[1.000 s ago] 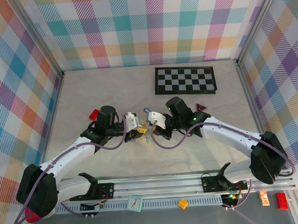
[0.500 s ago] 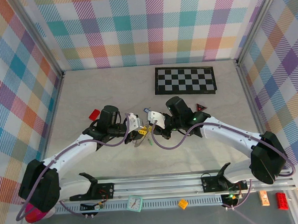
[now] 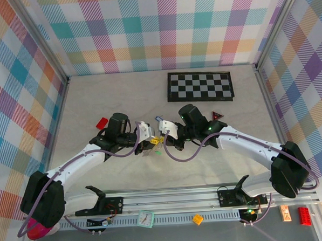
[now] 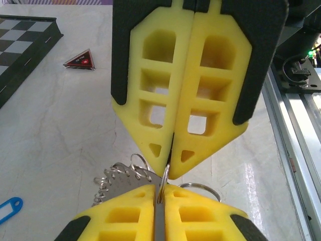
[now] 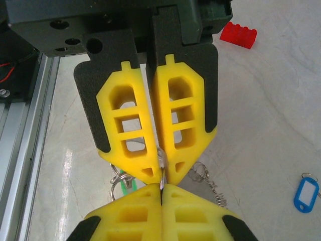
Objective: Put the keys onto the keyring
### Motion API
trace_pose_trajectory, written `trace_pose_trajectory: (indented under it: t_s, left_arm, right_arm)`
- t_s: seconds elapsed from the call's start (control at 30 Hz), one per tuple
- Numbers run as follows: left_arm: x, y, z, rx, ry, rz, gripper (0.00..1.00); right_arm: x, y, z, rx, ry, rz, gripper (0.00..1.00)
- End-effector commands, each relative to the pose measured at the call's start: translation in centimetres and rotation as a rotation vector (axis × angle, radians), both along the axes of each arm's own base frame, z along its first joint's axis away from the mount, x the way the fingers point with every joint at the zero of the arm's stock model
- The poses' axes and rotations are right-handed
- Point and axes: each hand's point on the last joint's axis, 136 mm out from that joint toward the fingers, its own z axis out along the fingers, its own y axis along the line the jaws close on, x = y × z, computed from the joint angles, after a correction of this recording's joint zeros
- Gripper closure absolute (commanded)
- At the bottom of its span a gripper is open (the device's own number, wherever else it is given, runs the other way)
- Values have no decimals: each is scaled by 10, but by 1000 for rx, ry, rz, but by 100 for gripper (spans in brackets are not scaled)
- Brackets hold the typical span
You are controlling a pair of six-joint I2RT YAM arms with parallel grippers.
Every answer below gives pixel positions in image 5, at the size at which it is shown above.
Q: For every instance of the green key tag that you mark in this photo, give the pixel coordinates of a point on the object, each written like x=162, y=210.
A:
x=126, y=187

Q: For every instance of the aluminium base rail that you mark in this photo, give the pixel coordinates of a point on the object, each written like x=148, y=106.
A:
x=22, y=150

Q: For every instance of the metal keyring bunch with keys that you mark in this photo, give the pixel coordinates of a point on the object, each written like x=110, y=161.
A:
x=218, y=195

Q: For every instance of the blue key tag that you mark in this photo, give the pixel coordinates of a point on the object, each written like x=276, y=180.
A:
x=306, y=193

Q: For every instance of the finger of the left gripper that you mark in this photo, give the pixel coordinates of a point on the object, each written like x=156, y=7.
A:
x=203, y=75
x=90, y=88

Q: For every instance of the small red toy brick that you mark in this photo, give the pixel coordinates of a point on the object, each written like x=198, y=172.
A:
x=238, y=35

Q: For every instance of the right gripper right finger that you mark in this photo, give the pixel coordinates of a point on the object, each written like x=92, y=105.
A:
x=170, y=226

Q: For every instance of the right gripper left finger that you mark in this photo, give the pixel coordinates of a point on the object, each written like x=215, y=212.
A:
x=150, y=226

